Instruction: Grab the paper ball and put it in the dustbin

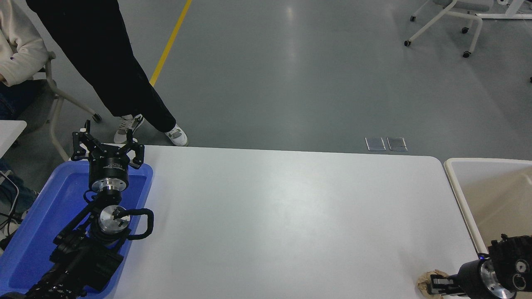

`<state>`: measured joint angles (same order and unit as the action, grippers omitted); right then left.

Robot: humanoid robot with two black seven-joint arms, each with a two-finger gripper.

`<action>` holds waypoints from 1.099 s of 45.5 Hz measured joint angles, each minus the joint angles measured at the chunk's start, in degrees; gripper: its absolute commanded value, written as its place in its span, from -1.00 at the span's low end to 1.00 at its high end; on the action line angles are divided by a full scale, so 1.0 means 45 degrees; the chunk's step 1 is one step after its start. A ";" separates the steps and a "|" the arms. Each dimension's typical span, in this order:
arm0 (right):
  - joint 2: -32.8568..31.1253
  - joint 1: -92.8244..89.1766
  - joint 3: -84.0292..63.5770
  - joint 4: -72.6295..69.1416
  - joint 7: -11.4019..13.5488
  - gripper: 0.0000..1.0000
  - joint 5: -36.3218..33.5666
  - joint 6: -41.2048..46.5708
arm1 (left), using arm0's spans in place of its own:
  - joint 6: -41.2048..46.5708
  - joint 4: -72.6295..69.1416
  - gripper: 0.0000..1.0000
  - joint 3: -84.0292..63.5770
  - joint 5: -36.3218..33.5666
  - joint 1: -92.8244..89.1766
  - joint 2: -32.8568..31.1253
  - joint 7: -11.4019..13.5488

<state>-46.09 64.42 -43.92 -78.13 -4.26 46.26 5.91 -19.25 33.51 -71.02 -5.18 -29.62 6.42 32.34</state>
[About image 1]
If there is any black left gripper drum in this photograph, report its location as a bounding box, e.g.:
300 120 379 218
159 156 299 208
88 147 133 186

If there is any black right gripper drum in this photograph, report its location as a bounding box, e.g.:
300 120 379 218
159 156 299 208
458 259 494 299

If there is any tan paper ball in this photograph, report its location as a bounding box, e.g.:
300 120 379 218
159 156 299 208
416 270 450 297

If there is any blue plastic tray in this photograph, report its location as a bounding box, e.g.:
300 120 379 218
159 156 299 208
0 161 154 299

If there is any small white side table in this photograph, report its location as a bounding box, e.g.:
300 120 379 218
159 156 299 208
0 120 27 159

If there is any large pale bin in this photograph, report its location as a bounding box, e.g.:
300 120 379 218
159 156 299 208
443 157 532 299

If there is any standing person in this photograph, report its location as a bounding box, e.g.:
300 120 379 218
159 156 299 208
26 0 189 147

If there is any seated person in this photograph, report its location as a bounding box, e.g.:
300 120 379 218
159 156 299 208
0 0 50 213

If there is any white wheeled chair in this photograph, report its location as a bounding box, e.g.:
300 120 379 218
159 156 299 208
404 0 492 58

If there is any grey chair white frame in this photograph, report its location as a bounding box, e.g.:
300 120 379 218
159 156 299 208
16 51 103 162

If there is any thin black cable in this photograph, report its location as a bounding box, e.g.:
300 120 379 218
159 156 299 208
0 170 22 238

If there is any white desk frame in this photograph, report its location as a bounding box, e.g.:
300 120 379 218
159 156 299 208
475 0 532 20

